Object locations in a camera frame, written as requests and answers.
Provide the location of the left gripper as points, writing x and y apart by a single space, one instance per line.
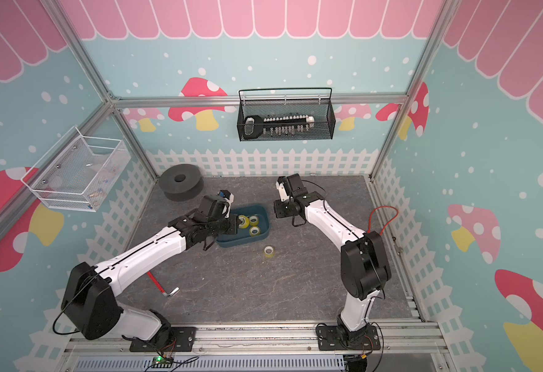
233 222

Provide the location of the black socket holder tool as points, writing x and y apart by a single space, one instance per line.
257 126

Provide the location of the green circuit board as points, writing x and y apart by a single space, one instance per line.
163 362

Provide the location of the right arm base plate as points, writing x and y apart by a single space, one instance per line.
338 337

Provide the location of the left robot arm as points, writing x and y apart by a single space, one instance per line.
90 299

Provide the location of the white wire mesh basket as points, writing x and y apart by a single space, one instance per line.
78 172

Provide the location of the red handled hex key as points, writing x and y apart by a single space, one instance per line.
158 285

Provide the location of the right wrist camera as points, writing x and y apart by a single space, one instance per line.
282 192

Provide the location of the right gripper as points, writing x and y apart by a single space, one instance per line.
278 209

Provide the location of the teal plastic storage box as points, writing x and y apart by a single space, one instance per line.
242 236

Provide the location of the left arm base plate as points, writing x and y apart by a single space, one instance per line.
178 338

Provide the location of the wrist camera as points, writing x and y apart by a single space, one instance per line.
228 199
282 192

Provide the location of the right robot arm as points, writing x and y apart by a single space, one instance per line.
365 267

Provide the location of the dark grey filament spool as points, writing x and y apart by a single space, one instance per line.
181 182

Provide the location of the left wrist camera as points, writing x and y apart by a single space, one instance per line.
228 199

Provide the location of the black wire mesh basket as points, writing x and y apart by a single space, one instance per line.
285 114

